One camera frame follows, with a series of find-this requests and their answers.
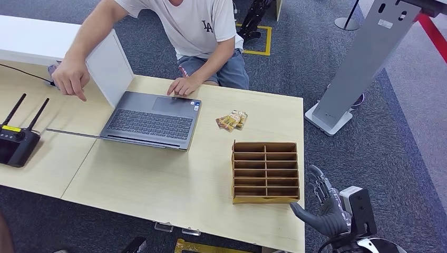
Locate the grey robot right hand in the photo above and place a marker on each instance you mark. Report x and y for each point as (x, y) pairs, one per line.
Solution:
(330, 218)

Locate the person's left hand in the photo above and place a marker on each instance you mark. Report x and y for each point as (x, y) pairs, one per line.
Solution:
(185, 86)

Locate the person's right hand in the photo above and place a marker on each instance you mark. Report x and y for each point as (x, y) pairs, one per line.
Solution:
(71, 77)

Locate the blue patterned mouse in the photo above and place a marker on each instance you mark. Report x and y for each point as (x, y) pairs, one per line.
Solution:
(51, 71)

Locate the person's right forearm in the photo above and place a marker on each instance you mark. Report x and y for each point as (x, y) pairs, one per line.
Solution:
(89, 36)

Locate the person's left forearm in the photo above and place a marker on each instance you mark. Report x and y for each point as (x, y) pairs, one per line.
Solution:
(214, 63)

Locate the gold printed card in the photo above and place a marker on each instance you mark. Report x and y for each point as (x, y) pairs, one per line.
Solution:
(221, 123)
(231, 122)
(243, 118)

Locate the person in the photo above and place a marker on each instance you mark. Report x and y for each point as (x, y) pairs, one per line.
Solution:
(195, 31)

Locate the wooden slotted card holder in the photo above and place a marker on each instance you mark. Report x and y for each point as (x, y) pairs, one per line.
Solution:
(265, 199)

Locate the grey laptop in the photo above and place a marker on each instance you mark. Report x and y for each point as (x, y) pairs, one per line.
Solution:
(153, 122)

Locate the white desk partition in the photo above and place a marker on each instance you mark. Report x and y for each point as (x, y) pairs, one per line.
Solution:
(35, 38)

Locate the black controller with antennas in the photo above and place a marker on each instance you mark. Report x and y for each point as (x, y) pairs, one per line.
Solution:
(17, 145)

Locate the black mechanical device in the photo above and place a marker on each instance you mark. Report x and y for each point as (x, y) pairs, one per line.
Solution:
(253, 21)

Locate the dark round floor base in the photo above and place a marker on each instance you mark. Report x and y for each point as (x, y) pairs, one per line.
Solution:
(359, 100)

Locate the yellow floor tape line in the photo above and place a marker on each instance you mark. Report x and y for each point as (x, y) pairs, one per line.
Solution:
(209, 248)

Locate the grey kiosk stand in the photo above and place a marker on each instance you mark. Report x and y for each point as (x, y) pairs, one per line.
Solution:
(363, 59)

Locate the black floor object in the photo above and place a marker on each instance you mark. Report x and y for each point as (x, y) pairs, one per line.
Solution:
(134, 245)

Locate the dark brown blurred object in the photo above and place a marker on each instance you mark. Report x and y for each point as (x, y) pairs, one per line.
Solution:
(5, 237)

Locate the stanchion pole with round base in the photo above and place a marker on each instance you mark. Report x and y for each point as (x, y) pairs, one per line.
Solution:
(347, 23)

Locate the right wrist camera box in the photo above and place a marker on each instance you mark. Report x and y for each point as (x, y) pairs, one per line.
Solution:
(361, 209)

